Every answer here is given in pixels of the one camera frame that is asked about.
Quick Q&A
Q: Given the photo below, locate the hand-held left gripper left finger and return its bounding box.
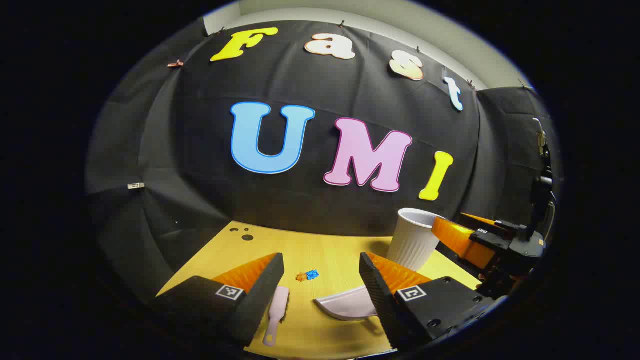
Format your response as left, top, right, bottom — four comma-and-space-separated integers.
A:
152, 252, 286, 349

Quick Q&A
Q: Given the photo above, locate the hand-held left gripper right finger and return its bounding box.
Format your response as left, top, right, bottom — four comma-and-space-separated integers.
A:
359, 252, 506, 351

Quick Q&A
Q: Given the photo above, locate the small pink broom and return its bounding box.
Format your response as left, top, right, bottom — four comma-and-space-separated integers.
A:
262, 286, 291, 347

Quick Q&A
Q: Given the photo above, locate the pink dustpan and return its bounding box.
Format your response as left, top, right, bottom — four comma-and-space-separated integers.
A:
314, 285, 379, 322

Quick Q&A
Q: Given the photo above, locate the white ribbed garbage bin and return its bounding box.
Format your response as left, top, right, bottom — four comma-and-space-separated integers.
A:
387, 208, 446, 272

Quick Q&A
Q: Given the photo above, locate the yellow wooden desktop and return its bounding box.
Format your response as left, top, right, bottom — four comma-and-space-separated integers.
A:
156, 221, 483, 360

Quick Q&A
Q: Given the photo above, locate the black backdrop cloth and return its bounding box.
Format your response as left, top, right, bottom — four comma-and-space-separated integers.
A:
85, 19, 563, 301

